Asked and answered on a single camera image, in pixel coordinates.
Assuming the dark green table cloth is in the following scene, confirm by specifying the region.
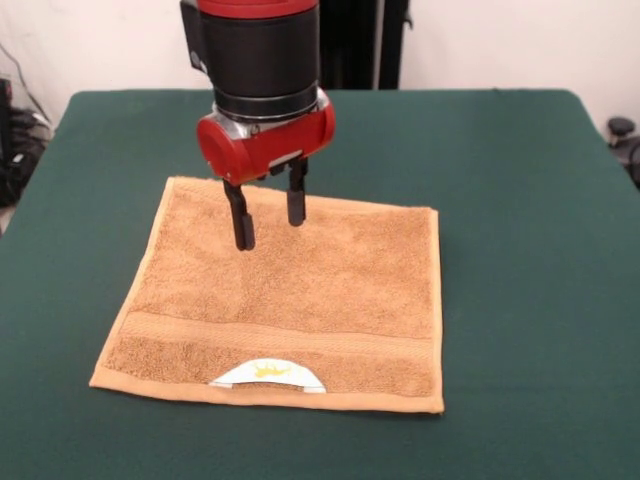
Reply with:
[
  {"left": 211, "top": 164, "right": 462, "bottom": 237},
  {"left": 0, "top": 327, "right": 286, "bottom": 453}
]
[{"left": 0, "top": 88, "right": 640, "bottom": 480}]

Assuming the black office chair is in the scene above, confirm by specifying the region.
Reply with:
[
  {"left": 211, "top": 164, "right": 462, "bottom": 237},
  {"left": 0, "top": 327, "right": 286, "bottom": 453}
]
[{"left": 606, "top": 116, "right": 640, "bottom": 190}]

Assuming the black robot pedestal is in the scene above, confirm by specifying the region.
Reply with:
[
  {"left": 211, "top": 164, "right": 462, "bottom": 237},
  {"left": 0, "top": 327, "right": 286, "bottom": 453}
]
[{"left": 317, "top": 0, "right": 416, "bottom": 92}]

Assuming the tan terry towel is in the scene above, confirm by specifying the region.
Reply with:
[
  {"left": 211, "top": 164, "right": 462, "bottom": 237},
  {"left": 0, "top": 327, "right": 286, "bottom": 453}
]
[{"left": 88, "top": 175, "right": 446, "bottom": 416}]

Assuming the black electronics box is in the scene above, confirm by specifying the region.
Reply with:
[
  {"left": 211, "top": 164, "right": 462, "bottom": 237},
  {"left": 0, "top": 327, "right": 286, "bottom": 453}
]
[{"left": 0, "top": 77, "right": 13, "bottom": 164}]

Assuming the black cable bundle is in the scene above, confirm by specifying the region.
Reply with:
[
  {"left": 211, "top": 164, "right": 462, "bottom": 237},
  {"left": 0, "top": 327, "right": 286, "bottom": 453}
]
[{"left": 2, "top": 107, "right": 54, "bottom": 207}]

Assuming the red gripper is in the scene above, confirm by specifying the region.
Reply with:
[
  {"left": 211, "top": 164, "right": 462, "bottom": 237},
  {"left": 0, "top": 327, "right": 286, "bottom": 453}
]
[{"left": 195, "top": 90, "right": 337, "bottom": 252}]

